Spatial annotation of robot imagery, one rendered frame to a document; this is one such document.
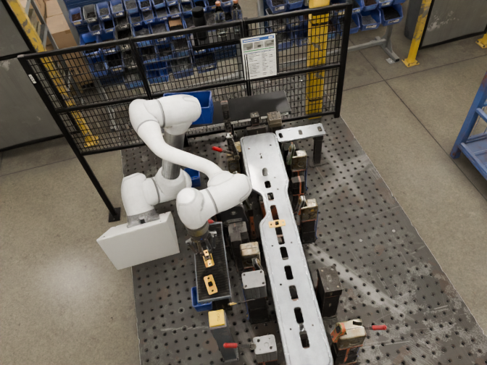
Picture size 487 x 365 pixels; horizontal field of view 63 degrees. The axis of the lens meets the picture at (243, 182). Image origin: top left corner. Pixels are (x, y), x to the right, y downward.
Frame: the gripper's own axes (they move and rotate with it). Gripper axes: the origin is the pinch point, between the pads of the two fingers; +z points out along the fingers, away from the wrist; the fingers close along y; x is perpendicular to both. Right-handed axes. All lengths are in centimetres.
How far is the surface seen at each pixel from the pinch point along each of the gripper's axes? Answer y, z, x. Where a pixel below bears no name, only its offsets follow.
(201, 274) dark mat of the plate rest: 4.6, 4.1, 6.2
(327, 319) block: -47, 50, 27
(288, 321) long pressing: -24.7, 20.1, 31.6
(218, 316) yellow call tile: 2.3, 4.1, 26.3
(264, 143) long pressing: -51, 20, -72
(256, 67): -61, -3, -115
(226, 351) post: 4.3, 37.1, 29.4
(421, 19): -265, 68, -222
